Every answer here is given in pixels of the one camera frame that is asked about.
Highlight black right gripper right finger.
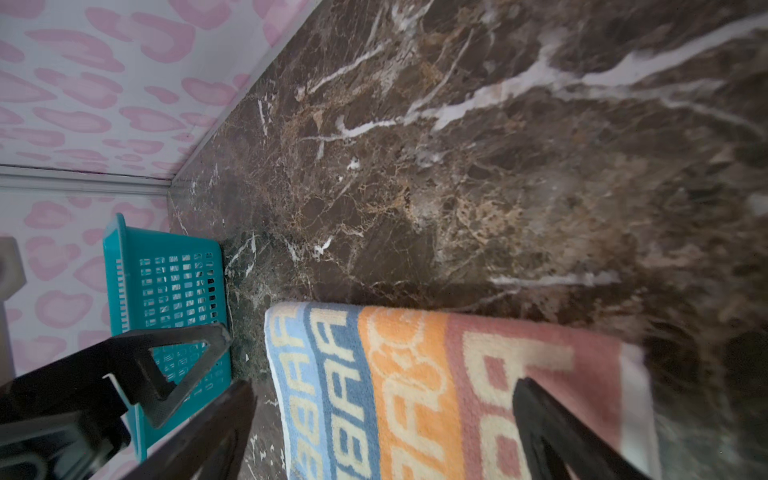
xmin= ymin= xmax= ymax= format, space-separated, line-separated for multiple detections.
xmin=512 ymin=377 xmax=647 ymax=480

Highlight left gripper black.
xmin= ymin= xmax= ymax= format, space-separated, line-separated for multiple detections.
xmin=1 ymin=322 xmax=232 ymax=479

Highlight teal plastic basket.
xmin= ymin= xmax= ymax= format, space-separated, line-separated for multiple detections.
xmin=103 ymin=214 xmax=232 ymax=461

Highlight aluminium corner frame post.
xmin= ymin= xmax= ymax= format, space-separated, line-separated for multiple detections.
xmin=1 ymin=165 xmax=171 ymax=196

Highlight striped rabbit text towel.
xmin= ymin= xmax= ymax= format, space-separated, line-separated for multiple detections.
xmin=264 ymin=302 xmax=661 ymax=479

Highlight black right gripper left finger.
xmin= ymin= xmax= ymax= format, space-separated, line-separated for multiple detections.
xmin=126 ymin=380 xmax=257 ymax=479

